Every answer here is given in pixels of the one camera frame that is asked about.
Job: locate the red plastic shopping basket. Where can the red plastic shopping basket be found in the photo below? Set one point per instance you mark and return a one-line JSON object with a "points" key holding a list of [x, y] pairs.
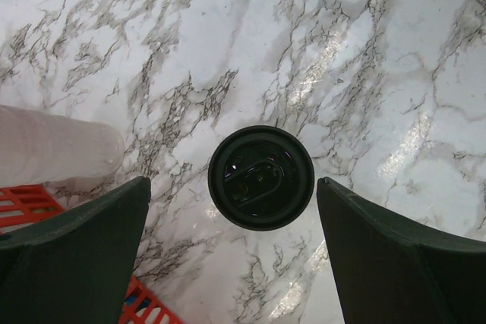
{"points": [[26, 205]]}

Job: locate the black plastic cup lid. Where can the black plastic cup lid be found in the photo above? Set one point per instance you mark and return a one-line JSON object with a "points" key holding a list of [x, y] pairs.
{"points": [[261, 178]]}

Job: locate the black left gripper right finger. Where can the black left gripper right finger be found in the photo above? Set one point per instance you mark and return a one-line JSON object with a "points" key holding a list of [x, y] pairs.
{"points": [[391, 269]]}

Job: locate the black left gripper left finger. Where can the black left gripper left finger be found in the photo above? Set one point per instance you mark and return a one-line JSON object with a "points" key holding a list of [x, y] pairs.
{"points": [[75, 267]]}

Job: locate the clear plastic water bottle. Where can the clear plastic water bottle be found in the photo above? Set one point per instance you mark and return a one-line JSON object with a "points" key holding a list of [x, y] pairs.
{"points": [[37, 147]]}

